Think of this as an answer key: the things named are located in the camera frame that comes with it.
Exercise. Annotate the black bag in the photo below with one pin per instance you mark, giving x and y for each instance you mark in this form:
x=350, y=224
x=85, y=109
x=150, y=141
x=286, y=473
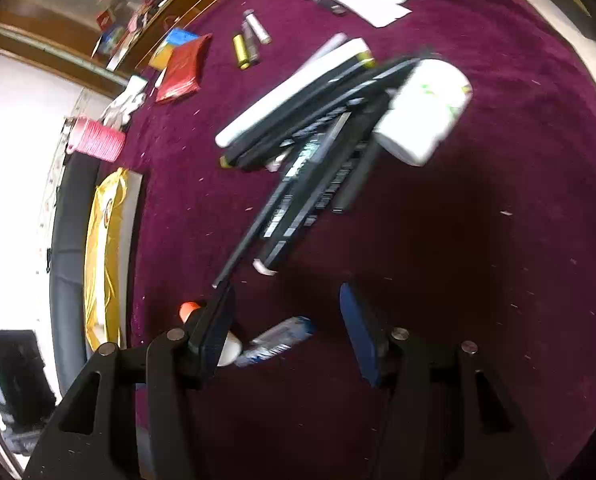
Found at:
x=15, y=385

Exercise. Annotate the wooden sideboard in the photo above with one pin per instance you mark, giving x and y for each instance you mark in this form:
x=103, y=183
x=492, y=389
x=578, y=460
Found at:
x=198, y=5

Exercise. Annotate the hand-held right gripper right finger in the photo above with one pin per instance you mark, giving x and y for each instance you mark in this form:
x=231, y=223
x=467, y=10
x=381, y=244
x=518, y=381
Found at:
x=360, y=335

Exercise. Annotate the blue box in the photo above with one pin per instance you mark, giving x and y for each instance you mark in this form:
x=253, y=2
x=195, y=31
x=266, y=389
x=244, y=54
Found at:
x=110, y=40

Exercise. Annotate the maroon velvet tablecloth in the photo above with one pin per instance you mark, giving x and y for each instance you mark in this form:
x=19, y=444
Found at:
x=453, y=260

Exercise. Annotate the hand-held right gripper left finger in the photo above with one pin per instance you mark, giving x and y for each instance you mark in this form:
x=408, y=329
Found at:
x=213, y=342

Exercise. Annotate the yellow battery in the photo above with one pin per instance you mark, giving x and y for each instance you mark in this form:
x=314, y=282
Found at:
x=241, y=51

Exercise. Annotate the red foil packet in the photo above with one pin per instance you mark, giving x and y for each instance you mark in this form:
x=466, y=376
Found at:
x=183, y=67

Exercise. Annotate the large white plastic bottle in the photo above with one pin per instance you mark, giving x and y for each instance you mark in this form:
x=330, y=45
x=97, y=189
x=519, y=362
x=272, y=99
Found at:
x=423, y=110

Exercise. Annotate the white folded paper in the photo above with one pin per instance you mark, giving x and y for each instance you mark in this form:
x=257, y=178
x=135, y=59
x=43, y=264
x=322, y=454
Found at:
x=368, y=7

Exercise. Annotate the gold-edged cardboard box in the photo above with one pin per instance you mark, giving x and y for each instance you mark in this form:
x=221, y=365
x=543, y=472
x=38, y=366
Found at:
x=105, y=260

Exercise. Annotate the dark grey battery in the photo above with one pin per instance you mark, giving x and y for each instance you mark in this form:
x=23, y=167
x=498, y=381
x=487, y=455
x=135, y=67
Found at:
x=251, y=42

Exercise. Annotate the thin black pen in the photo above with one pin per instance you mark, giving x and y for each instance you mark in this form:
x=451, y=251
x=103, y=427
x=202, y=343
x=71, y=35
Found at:
x=250, y=237

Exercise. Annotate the silver battery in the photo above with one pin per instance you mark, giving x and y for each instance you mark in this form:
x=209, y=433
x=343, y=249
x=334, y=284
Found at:
x=258, y=26

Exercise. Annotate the blue and yellow packet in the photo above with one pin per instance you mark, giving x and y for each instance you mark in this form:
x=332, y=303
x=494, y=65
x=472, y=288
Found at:
x=170, y=47

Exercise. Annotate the black marker yellow band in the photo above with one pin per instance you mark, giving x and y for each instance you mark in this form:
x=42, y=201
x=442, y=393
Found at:
x=350, y=62

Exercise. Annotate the pink knitted cup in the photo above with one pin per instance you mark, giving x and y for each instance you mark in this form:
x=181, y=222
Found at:
x=98, y=140

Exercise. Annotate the white bottle orange cap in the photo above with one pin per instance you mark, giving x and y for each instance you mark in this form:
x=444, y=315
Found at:
x=190, y=311

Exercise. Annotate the blue and white tube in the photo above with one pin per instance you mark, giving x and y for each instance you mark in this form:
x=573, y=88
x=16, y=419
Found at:
x=278, y=342

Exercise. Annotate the thick black marker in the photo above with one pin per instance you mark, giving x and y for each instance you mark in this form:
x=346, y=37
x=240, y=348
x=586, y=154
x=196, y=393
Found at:
x=328, y=92

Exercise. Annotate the long white marker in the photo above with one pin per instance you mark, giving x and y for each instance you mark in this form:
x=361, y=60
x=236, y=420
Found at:
x=283, y=95

